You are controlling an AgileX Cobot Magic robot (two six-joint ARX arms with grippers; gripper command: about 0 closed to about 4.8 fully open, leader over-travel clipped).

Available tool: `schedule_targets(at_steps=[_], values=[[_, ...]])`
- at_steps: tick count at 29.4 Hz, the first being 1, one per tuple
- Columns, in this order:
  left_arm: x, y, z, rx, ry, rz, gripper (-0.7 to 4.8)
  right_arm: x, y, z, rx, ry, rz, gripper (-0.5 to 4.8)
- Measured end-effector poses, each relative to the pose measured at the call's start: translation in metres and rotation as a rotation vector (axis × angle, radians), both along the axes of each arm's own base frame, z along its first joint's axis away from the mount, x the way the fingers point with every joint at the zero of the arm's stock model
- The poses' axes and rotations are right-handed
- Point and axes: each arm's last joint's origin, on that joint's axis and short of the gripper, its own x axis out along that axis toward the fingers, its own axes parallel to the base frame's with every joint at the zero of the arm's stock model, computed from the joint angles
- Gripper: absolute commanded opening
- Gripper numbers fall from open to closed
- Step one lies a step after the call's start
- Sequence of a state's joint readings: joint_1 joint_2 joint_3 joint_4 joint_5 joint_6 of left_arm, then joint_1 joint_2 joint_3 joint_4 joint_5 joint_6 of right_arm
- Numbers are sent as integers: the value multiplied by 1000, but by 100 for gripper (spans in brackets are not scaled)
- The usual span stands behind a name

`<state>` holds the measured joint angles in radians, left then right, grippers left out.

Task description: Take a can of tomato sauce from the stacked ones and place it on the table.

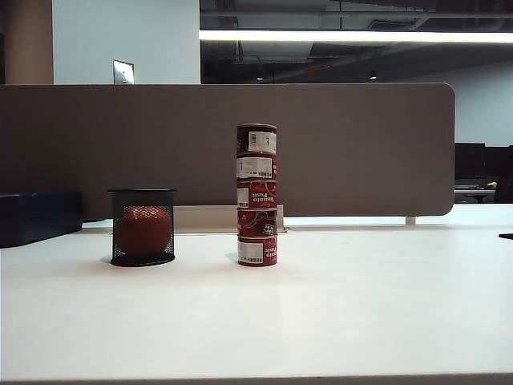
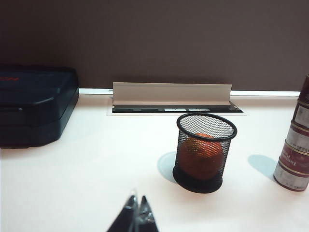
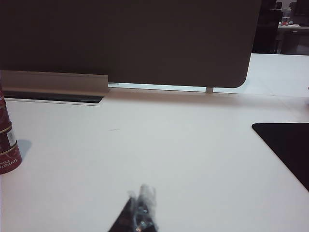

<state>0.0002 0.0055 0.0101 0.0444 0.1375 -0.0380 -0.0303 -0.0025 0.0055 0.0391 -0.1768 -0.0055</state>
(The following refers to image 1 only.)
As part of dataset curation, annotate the red can small barcode sticker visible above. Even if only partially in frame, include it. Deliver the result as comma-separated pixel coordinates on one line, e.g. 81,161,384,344
236,123,279,156

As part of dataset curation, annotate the red can large Tomato Paste print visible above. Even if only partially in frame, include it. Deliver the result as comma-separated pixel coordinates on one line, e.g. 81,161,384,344
236,178,278,210

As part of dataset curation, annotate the red can black tag sticker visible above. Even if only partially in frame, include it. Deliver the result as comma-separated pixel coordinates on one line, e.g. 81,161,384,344
236,208,278,238

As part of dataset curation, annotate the red can wide white label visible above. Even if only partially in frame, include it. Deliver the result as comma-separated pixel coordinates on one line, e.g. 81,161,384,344
236,153,278,180

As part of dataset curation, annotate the red can label and print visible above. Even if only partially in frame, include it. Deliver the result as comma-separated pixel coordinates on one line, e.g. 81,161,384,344
237,236,279,266

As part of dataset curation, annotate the brown desk divider panel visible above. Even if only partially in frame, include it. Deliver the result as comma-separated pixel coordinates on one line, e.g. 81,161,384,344
0,83,457,217

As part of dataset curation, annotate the orange ball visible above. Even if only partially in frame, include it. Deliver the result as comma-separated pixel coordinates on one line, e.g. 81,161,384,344
119,205,172,257

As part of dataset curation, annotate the black mesh pen holder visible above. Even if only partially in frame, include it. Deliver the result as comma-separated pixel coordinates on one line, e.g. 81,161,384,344
107,188,178,268

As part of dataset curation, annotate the white ceiling light strip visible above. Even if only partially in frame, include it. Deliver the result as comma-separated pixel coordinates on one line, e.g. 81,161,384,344
199,30,513,44

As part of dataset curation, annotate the white background desk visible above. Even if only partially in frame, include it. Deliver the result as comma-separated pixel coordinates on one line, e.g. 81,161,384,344
454,187,498,204

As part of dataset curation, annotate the dark blue box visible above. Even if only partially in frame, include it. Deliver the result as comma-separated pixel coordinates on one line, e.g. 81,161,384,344
0,189,84,249

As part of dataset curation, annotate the metal wall switch plate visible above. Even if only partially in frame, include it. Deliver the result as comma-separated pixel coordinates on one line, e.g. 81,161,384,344
112,59,135,85

